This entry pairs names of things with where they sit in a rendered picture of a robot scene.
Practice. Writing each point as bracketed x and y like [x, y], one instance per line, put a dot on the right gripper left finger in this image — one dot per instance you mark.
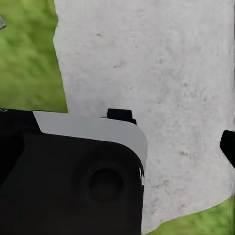
[11, 147]

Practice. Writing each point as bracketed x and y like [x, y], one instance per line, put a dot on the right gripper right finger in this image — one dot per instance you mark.
[227, 145]

